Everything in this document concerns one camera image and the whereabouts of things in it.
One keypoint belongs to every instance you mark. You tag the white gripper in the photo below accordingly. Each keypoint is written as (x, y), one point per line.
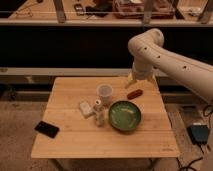
(140, 72)

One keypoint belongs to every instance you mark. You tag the small white bottle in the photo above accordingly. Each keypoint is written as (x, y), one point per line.
(99, 113)

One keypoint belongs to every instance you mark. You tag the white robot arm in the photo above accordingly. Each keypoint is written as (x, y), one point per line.
(148, 52)

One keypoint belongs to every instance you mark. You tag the brown sausage toy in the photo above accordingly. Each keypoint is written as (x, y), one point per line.
(134, 94)

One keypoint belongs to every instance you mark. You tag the green bowl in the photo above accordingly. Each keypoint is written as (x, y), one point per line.
(124, 116)

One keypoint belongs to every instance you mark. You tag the wooden table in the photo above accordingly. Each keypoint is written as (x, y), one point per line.
(80, 138)

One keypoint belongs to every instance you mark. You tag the white rectangular block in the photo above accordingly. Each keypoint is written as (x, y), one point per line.
(86, 110)

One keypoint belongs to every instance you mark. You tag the red tray on shelf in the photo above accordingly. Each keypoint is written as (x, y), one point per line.
(136, 9)

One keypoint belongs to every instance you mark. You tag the blue foot pedal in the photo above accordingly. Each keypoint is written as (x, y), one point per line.
(198, 134)

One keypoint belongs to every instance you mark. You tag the black device on shelf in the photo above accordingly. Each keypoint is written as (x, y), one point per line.
(79, 9)

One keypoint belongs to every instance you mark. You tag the black smartphone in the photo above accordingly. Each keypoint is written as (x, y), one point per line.
(47, 129)

